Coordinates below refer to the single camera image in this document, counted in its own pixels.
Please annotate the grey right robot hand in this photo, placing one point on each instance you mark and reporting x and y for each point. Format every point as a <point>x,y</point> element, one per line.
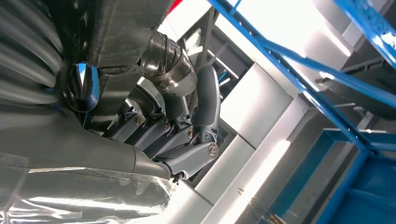
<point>77,154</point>

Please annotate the blue metal shelf rack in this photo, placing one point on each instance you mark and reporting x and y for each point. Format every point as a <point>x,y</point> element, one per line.
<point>371,191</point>

